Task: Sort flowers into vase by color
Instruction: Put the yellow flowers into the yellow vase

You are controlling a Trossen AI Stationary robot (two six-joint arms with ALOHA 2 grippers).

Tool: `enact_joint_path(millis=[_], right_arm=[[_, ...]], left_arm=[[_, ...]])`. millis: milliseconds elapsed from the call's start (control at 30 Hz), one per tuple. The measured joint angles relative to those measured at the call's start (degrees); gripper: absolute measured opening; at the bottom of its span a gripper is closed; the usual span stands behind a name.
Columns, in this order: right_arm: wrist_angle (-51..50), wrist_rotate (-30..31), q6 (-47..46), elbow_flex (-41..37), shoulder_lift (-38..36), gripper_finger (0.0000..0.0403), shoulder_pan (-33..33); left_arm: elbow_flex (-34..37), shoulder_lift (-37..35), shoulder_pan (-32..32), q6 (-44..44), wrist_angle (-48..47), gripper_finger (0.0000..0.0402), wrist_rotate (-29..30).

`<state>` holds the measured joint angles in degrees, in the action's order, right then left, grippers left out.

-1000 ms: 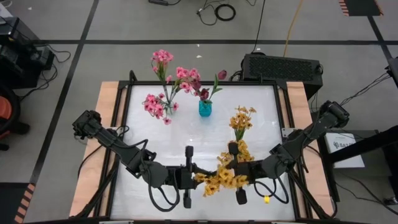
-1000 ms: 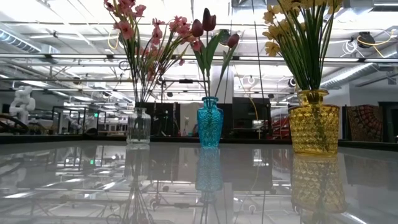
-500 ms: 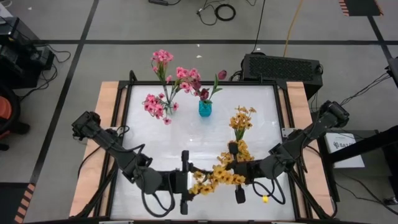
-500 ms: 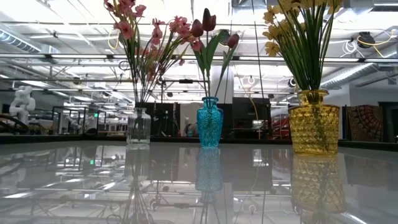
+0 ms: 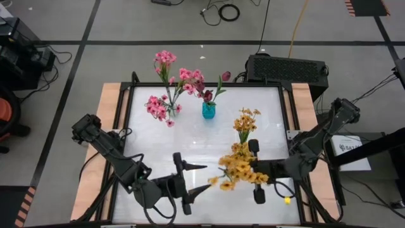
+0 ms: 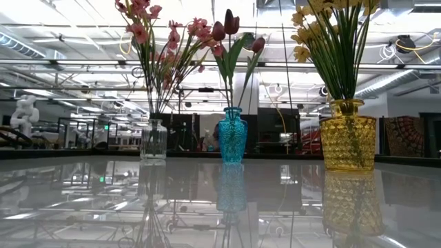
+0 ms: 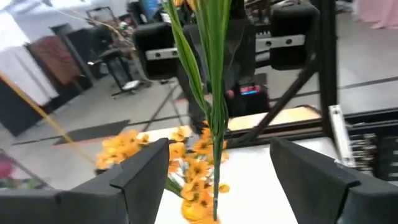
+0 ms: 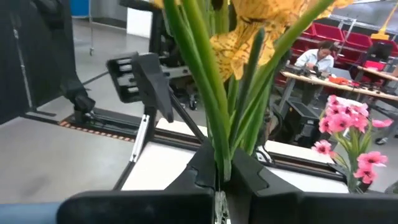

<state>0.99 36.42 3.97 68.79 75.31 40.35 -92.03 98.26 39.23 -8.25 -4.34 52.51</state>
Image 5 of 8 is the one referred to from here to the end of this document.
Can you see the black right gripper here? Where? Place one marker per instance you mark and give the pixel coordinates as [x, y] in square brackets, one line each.
[272, 169]

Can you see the pink artificial flower bunch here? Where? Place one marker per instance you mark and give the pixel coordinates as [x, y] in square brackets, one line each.
[156, 109]
[164, 58]
[190, 77]

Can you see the yellow artificial flower bunch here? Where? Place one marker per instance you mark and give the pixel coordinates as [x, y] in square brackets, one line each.
[245, 123]
[240, 168]

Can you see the clear glass vase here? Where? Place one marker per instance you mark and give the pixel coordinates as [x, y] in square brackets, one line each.
[171, 110]

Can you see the black computer case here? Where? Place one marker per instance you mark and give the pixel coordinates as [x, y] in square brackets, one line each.
[284, 69]

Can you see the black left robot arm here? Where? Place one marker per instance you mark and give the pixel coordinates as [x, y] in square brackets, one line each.
[107, 149]

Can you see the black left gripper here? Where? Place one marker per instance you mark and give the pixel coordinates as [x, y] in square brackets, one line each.
[177, 187]

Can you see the wooden table base board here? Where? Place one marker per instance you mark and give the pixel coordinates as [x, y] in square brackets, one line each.
[107, 104]

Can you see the black power strip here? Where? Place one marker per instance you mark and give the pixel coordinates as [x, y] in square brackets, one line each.
[160, 2]

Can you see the dark red artificial tulip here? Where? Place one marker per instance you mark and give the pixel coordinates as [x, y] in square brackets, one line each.
[208, 95]
[226, 76]
[200, 86]

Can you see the black metal beam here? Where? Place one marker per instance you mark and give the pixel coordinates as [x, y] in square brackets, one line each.
[370, 147]

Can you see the black mat with striped edge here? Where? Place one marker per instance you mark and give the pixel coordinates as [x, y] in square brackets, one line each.
[367, 7]
[16, 206]

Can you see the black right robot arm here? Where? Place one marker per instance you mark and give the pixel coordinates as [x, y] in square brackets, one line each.
[316, 139]

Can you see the blue glass vase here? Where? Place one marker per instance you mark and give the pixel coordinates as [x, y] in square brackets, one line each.
[209, 111]

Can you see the orange shop vacuum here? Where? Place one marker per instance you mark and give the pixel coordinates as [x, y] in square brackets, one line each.
[6, 112]

